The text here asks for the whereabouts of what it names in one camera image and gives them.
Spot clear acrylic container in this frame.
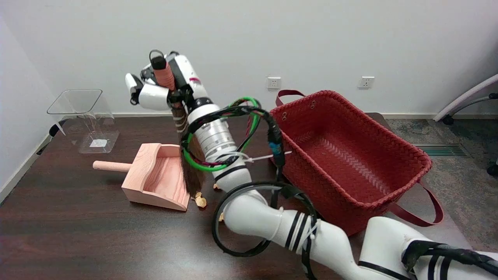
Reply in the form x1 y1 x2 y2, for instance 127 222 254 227
47 89 120 154

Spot grey office chair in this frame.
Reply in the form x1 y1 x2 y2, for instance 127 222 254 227
433 73 498 176

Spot small broom with handle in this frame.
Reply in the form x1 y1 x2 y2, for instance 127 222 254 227
149 49 207 198

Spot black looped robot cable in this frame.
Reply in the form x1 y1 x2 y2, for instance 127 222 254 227
212 180 320 280

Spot green robot cable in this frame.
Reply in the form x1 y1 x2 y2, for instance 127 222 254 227
182 97 262 173

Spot red woven basket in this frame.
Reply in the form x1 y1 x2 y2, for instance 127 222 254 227
269 89 444 237

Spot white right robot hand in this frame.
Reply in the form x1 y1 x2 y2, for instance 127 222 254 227
125 50 213 114

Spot wooden dustpan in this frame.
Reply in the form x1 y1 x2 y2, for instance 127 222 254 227
93 143 191 212

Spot black cable bundle blue connector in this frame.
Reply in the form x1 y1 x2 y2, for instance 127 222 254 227
180 104 285 180

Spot metal floor vent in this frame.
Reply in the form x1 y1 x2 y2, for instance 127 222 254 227
412 143 472 158

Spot black wrapped cable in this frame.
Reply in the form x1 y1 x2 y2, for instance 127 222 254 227
402 240 498 276

